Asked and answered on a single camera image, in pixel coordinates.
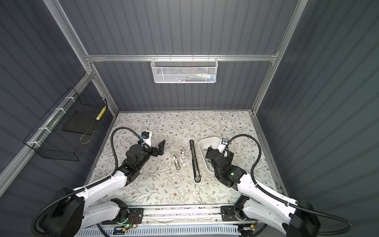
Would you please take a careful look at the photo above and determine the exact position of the pink mini stapler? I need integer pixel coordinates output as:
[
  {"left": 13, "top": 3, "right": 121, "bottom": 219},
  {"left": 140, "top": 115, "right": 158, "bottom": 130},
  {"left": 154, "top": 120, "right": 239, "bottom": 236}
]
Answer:
[{"left": 180, "top": 147, "right": 187, "bottom": 166}]

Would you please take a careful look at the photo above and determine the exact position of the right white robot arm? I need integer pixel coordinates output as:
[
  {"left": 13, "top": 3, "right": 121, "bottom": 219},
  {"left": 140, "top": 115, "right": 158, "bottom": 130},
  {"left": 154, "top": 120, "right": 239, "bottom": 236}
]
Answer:
[{"left": 205, "top": 146, "right": 321, "bottom": 237}]

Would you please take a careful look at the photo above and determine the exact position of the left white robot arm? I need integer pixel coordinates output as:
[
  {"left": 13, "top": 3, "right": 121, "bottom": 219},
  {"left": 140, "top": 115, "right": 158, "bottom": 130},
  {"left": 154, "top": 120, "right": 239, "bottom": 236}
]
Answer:
[{"left": 32, "top": 141, "right": 165, "bottom": 237}]

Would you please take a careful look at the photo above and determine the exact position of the white oval plastic tray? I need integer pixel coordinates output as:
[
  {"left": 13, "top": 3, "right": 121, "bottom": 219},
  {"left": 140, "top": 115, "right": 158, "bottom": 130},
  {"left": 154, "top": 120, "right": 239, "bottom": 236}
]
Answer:
[{"left": 198, "top": 136, "right": 223, "bottom": 174}]

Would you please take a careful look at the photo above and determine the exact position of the yellow marker pen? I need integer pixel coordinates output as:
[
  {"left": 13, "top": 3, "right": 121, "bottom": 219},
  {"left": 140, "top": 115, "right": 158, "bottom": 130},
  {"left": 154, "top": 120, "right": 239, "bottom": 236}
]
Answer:
[{"left": 96, "top": 106, "right": 107, "bottom": 120}]

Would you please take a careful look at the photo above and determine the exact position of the black foam pad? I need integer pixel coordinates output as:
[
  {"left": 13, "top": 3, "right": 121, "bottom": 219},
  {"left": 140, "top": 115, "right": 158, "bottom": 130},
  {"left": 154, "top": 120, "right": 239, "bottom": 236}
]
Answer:
[{"left": 62, "top": 111, "right": 100, "bottom": 135}]

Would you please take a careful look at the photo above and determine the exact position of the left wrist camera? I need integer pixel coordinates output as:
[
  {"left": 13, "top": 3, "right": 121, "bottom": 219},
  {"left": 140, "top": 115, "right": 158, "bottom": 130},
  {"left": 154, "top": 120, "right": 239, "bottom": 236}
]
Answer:
[{"left": 141, "top": 131, "right": 152, "bottom": 147}]

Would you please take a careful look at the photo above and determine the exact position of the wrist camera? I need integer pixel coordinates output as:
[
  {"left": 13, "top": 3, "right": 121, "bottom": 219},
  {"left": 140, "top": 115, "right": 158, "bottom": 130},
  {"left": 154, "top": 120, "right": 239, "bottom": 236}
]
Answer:
[
  {"left": 141, "top": 131, "right": 152, "bottom": 147},
  {"left": 218, "top": 138, "right": 229, "bottom": 153}
]

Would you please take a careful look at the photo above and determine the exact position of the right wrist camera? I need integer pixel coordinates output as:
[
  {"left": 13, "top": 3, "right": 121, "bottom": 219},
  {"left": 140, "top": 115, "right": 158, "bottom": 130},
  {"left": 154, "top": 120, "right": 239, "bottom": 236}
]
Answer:
[{"left": 218, "top": 138, "right": 229, "bottom": 153}]

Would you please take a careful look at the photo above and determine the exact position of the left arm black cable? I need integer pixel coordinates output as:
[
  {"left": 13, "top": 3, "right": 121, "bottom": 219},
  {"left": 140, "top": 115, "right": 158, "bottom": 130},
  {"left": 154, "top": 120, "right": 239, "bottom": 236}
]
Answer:
[{"left": 31, "top": 126, "right": 149, "bottom": 236}]

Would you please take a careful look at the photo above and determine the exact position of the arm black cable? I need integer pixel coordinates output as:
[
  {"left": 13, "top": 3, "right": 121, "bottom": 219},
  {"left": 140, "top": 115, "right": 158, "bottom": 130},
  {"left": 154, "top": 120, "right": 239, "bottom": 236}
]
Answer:
[
  {"left": 224, "top": 134, "right": 353, "bottom": 236},
  {"left": 31, "top": 126, "right": 149, "bottom": 236}
]

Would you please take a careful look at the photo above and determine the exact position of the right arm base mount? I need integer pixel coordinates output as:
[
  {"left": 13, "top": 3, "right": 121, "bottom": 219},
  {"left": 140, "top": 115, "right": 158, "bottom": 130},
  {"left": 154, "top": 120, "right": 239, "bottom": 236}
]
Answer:
[{"left": 220, "top": 205, "right": 258, "bottom": 222}]

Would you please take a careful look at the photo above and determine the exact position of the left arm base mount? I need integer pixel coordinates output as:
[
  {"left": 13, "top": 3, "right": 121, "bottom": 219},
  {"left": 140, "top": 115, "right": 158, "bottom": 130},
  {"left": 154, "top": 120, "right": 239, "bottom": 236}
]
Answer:
[{"left": 101, "top": 208, "right": 144, "bottom": 229}]

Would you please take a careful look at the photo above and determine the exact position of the white wire mesh basket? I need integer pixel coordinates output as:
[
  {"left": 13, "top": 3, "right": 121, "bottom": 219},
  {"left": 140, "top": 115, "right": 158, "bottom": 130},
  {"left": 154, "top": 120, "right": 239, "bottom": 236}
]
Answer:
[{"left": 151, "top": 58, "right": 219, "bottom": 84}]

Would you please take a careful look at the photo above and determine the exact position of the black wire basket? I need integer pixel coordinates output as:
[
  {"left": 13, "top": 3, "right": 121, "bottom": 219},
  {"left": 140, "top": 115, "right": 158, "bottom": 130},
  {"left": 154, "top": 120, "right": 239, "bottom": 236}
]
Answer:
[{"left": 24, "top": 89, "right": 108, "bottom": 162}]

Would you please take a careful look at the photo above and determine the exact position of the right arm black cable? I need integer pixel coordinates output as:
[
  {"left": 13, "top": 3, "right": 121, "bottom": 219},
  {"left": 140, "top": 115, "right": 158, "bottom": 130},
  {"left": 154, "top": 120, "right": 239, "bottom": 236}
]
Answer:
[{"left": 224, "top": 134, "right": 353, "bottom": 236}]

